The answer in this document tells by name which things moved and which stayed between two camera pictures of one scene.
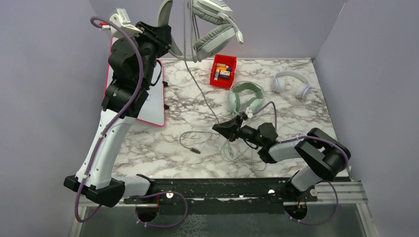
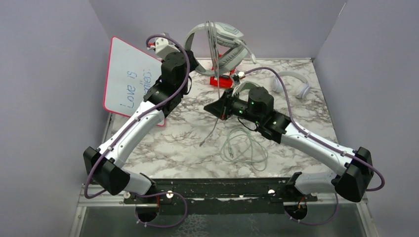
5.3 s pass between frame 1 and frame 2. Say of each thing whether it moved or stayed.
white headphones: stayed
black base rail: stayed
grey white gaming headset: moved
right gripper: moved
